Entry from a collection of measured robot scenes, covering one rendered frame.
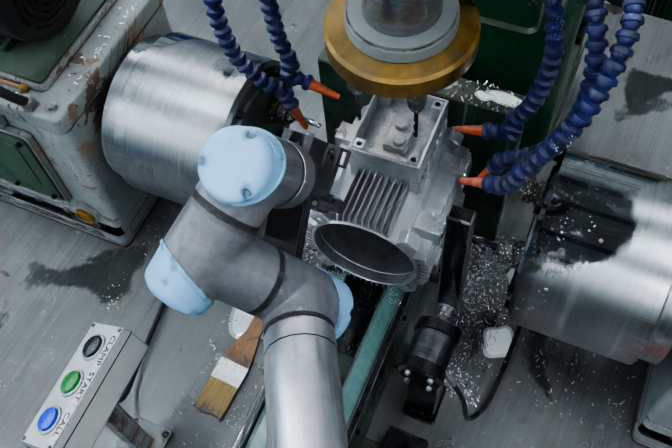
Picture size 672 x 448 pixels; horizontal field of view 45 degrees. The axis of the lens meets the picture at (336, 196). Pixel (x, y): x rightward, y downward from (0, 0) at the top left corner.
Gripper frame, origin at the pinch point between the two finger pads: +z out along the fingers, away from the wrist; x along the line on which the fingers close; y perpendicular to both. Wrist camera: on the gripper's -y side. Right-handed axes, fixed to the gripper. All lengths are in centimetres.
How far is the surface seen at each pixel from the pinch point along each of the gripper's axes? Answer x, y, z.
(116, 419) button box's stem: 16.1, -36.3, -6.6
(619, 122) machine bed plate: -34, 29, 51
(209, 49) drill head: 24.2, 15.1, 2.1
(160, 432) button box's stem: 15.6, -41.7, 8.8
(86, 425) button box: 15.1, -34.4, -16.4
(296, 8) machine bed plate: 34, 34, 53
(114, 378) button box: 15.1, -28.9, -13.1
